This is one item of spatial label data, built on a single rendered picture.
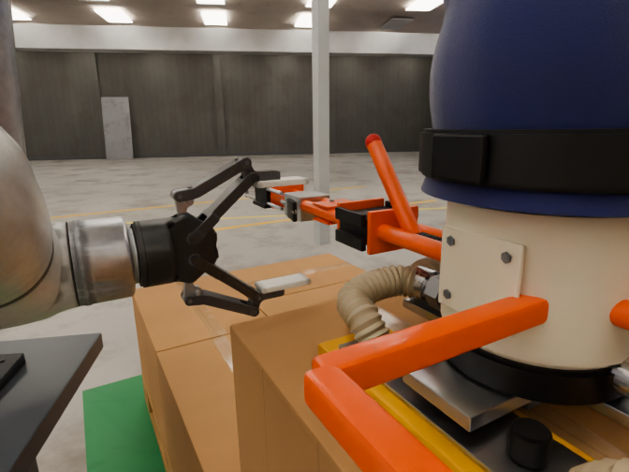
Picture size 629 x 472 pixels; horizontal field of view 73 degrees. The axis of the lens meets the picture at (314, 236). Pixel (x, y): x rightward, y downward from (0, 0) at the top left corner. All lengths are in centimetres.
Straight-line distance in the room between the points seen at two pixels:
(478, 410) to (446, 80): 26
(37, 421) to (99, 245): 48
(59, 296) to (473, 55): 41
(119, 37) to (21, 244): 1146
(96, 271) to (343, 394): 31
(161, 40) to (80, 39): 178
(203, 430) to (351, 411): 89
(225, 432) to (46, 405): 38
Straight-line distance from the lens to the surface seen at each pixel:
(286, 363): 51
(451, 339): 29
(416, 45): 1237
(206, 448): 105
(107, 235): 47
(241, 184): 51
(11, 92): 88
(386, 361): 26
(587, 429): 48
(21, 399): 96
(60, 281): 46
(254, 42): 1146
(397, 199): 56
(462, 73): 35
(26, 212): 32
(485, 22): 34
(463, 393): 40
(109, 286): 47
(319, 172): 424
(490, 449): 39
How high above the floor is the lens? 122
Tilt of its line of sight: 15 degrees down
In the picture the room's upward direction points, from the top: 1 degrees counter-clockwise
